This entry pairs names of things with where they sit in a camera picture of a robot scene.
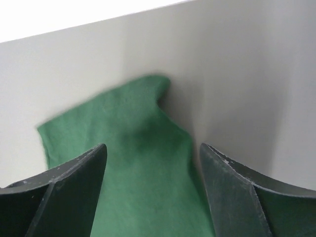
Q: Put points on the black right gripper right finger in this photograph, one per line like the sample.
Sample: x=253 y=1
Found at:
x=246 y=203

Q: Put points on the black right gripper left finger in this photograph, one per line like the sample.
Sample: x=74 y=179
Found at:
x=60 y=202

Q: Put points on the white green ringer t-shirt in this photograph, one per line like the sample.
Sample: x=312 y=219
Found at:
x=151 y=187

